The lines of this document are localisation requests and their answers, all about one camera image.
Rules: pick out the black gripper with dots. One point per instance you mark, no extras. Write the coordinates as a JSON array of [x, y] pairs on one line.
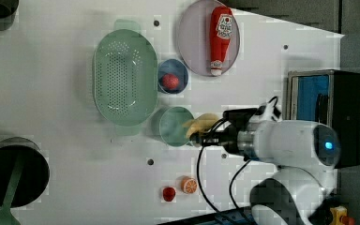
[[226, 138]]

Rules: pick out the yellow plush banana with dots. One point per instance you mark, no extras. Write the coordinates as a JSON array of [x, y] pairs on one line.
[[200, 124]]

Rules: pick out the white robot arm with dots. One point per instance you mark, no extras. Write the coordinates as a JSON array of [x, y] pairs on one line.
[[305, 154]]

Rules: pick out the green mug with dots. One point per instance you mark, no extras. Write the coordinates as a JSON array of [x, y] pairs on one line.
[[171, 125]]

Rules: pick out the orange slice toy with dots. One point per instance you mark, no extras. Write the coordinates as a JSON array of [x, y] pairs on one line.
[[189, 185]]

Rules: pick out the red ball in bowl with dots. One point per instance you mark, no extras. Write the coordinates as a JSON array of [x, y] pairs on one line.
[[170, 81]]

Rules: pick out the small red toy fruit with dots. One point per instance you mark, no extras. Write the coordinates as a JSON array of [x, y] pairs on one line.
[[168, 194]]

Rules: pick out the blue bowl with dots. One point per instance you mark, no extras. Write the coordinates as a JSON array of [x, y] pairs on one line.
[[177, 68]]

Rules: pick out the green perforated colander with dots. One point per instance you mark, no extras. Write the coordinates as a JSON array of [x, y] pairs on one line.
[[125, 72]]

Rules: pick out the grey round plate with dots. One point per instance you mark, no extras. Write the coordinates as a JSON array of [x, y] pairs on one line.
[[193, 38]]

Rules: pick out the red plush ketchup bottle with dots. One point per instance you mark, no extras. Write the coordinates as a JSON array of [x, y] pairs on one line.
[[220, 34]]

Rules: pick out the black toaster oven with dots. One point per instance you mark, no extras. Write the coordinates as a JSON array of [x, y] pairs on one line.
[[330, 97]]

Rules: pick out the yellow red emergency button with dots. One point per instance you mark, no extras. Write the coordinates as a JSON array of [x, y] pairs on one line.
[[340, 216]]

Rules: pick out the black utensil holder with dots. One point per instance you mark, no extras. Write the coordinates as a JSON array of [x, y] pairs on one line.
[[36, 172]]

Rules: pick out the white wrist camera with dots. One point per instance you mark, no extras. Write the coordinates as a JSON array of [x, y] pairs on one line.
[[268, 111]]

